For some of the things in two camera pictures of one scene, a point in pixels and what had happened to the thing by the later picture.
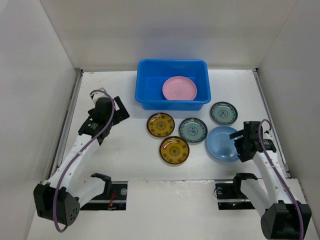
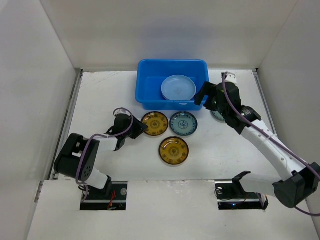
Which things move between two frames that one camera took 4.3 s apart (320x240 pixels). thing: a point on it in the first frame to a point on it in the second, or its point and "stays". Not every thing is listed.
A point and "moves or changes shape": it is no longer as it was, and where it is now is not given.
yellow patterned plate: [160, 124] moves or changes shape
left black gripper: [121, 114] to [139, 128]
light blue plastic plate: [220, 146] to [178, 87]
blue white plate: [193, 130] to [183, 123]
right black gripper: [240, 144] to [210, 94]
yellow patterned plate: [174, 150] stays
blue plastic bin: [152, 73] stays
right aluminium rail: [271, 124] stays
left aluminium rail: [63, 135] stays
